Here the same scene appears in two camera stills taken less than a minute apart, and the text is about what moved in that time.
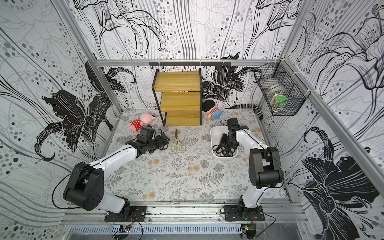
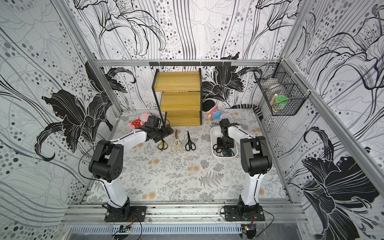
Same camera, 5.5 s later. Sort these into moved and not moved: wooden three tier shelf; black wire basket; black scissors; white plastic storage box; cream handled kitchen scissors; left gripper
Moved: black scissors; left gripper
Not moved: black wire basket; white plastic storage box; wooden three tier shelf; cream handled kitchen scissors
